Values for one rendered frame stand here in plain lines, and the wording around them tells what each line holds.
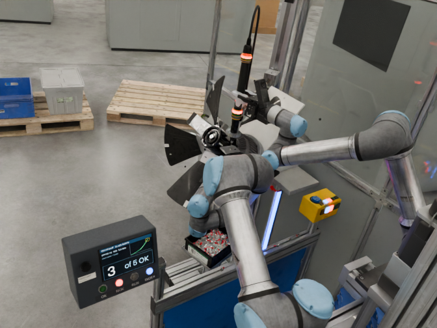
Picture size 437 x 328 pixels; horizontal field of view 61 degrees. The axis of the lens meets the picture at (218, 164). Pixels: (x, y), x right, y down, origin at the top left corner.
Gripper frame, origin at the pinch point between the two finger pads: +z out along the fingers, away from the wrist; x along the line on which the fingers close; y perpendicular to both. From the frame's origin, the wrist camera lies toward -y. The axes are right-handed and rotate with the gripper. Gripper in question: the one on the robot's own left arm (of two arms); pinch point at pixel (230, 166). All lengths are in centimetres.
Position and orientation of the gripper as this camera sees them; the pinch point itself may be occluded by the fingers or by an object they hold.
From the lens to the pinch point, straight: 165.7
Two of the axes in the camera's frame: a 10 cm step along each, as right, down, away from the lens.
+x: -0.3, 8.6, 5.0
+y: -9.4, -1.9, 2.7
